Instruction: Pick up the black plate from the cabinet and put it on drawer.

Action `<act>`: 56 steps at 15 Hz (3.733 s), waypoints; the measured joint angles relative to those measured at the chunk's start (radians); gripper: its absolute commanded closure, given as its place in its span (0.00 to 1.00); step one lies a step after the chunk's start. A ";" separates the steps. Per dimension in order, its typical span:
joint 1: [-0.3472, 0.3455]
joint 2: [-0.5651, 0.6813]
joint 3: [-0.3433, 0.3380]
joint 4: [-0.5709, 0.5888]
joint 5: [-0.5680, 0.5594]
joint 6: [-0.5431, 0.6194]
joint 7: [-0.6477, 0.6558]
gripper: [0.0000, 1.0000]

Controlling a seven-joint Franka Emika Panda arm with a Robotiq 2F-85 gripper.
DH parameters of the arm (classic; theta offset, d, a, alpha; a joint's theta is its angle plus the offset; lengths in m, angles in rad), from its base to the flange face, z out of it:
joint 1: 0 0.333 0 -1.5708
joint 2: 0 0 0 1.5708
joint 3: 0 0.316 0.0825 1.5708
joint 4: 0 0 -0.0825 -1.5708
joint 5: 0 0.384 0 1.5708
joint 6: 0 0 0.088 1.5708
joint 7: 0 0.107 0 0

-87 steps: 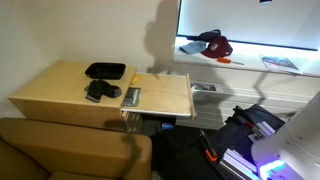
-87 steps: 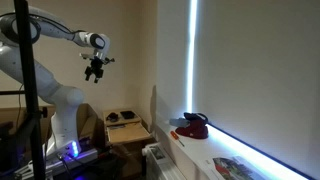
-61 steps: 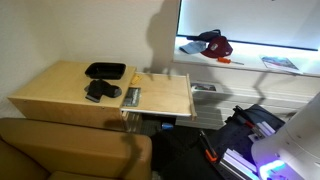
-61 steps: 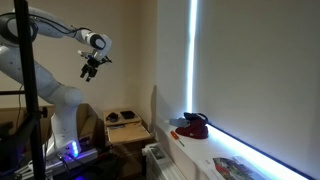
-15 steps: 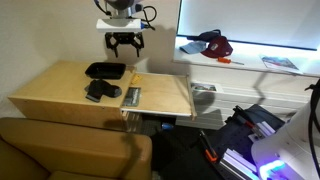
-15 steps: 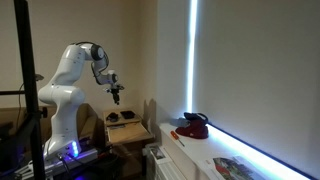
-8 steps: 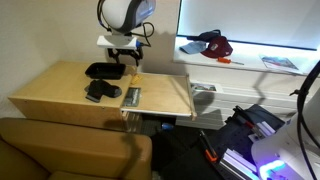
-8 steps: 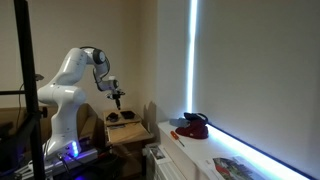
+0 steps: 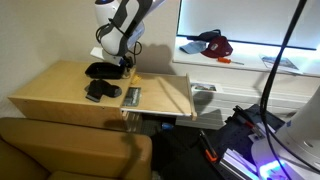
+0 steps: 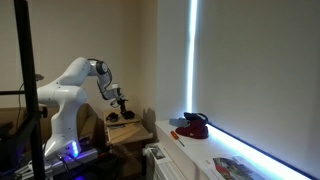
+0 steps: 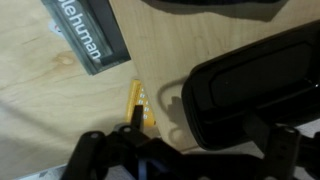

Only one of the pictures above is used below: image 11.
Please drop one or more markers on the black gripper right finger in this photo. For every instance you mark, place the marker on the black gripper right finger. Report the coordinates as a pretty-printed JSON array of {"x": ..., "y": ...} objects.
[{"x": 283, "y": 146}]

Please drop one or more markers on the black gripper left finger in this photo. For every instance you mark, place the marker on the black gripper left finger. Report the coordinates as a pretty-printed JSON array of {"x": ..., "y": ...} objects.
[{"x": 96, "y": 150}]

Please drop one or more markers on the black rectangular plate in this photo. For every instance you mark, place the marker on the black rectangular plate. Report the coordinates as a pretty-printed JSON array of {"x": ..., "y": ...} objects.
[{"x": 253, "y": 83}]

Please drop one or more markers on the yellow flat packet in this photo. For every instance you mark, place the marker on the yellow flat packet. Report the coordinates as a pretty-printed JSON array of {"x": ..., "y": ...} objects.
[{"x": 133, "y": 100}]

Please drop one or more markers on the grey simplehuman box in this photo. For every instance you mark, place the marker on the grey simplehuman box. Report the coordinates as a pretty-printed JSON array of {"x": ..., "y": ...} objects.
[{"x": 83, "y": 36}]

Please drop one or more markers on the light wooden table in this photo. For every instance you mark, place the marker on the light wooden table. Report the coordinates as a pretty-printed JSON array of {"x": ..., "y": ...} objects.
[{"x": 173, "y": 43}]

